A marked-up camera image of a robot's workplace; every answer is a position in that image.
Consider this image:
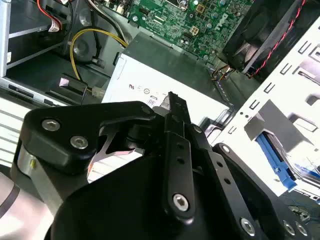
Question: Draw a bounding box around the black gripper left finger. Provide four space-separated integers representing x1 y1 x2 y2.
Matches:
17 91 196 225

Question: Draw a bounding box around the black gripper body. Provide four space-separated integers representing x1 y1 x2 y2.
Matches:
49 149 241 240

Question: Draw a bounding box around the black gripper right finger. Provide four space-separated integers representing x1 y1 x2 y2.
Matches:
178 94 313 240

